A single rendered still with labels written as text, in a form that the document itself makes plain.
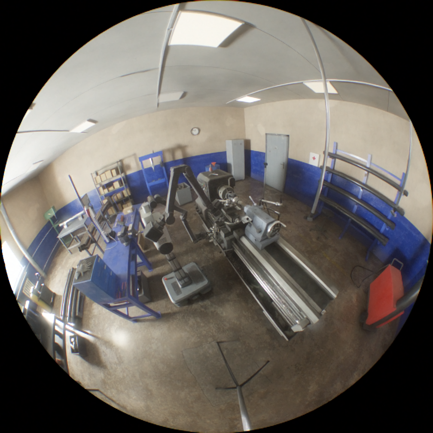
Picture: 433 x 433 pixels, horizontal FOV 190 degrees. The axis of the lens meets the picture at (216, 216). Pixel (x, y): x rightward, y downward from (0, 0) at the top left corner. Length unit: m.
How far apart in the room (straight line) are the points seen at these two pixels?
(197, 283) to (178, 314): 0.61
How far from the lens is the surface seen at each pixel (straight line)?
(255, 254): 1.52
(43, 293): 4.99
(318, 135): 4.26
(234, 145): 5.55
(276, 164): 5.16
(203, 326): 2.05
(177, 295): 1.99
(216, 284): 2.23
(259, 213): 1.54
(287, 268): 1.63
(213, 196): 2.28
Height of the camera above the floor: 2.01
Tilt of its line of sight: 35 degrees down
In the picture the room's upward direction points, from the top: 6 degrees counter-clockwise
